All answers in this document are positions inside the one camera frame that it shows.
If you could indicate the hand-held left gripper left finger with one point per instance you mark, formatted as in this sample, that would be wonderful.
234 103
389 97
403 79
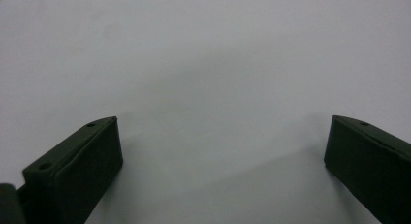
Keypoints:
80 166

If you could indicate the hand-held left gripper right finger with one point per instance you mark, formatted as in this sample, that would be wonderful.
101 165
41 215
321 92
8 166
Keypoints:
365 162

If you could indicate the white table sheet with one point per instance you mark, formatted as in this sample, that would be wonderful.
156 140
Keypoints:
206 62

